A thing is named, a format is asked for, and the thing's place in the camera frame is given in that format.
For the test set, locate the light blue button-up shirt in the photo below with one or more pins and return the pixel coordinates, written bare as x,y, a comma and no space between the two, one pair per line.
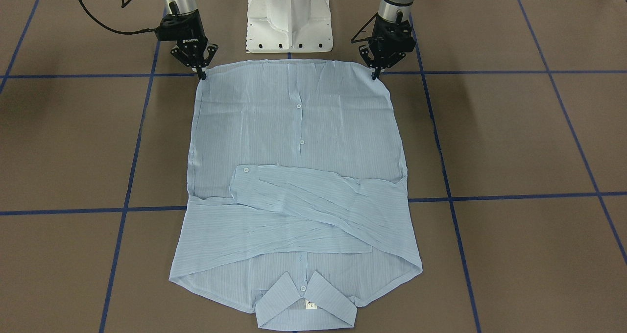
298,207

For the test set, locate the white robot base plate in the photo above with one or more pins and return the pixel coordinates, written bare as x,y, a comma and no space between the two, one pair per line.
289,26

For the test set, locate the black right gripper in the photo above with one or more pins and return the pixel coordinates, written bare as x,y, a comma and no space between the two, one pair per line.
190,38

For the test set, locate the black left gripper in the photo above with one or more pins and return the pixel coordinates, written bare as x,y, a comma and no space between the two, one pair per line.
390,38

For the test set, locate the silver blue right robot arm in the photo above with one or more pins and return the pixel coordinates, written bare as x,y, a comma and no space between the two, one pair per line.
174,7

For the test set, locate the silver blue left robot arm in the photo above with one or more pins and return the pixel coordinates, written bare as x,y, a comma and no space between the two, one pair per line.
387,9

